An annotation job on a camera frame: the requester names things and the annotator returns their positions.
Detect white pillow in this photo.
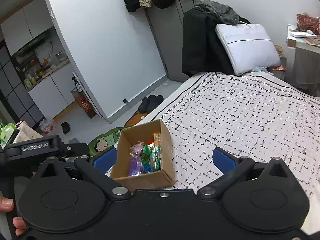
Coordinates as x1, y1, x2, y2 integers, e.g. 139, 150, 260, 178
215, 23, 280, 76

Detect dark green snack packet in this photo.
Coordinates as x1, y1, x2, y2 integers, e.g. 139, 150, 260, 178
140, 143, 154, 165

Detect green cartoon floor mat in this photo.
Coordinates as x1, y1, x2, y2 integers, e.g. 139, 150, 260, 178
88, 126, 128, 156

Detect white kitchen cabinet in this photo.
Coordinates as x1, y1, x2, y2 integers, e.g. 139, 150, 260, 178
28, 63, 75, 118

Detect grey sweater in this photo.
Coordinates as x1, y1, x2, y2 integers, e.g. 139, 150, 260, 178
194, 0, 240, 25

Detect red woven basket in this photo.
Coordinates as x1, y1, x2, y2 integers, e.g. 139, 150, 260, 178
296, 14, 319, 35

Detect black coat on chair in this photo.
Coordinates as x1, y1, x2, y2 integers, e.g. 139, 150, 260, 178
182, 8, 249, 77

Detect pink purple snack packet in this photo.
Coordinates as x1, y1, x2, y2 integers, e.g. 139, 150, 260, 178
130, 141, 144, 157

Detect white patterned bed cover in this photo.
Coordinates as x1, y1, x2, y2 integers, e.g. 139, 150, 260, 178
145, 72, 319, 233

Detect grey door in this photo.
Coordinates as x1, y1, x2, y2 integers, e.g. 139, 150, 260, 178
145, 0, 194, 82

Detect light green snack packet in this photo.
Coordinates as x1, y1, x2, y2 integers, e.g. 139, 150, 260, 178
150, 145, 162, 172

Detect brown gift bag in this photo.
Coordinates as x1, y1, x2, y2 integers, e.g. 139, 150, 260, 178
71, 88, 96, 119

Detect black sock on floor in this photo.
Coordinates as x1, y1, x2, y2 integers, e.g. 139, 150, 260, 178
61, 122, 71, 134

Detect cardboard box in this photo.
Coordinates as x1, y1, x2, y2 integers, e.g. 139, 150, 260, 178
110, 119, 175, 191

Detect person's left hand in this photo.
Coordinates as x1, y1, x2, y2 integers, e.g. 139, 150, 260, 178
0, 195, 28, 236

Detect black slippers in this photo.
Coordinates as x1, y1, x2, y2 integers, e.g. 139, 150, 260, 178
138, 94, 164, 114

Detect orange biscuit packet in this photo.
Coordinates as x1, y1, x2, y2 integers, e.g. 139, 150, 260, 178
153, 133, 161, 147

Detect white desk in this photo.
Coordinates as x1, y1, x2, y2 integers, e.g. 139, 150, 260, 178
287, 24, 319, 98

